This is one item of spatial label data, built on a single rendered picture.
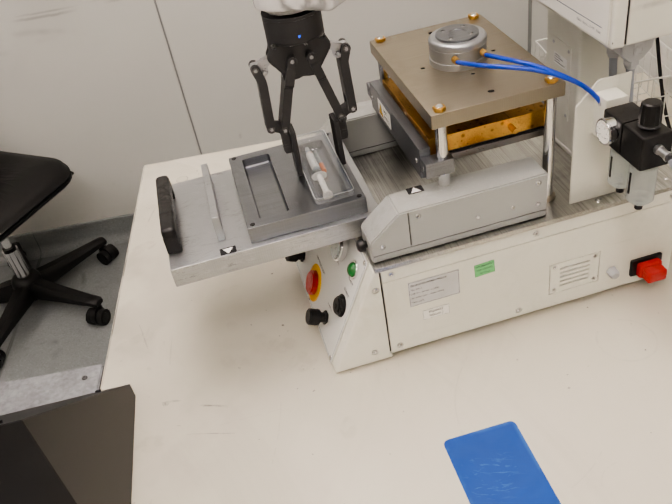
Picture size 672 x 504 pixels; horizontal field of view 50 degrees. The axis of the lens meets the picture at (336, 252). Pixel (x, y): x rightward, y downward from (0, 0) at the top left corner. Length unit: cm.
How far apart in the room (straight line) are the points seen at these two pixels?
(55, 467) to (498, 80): 69
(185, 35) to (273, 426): 168
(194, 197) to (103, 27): 145
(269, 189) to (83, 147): 170
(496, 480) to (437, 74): 53
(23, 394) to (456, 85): 80
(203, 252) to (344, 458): 33
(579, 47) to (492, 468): 57
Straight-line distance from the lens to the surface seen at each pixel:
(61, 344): 253
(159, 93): 257
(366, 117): 117
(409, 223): 95
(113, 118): 263
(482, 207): 97
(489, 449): 98
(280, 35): 93
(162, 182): 109
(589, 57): 109
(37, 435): 77
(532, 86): 96
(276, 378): 109
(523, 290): 109
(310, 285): 116
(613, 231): 110
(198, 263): 97
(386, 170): 115
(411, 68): 104
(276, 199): 104
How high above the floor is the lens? 154
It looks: 38 degrees down
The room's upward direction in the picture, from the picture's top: 11 degrees counter-clockwise
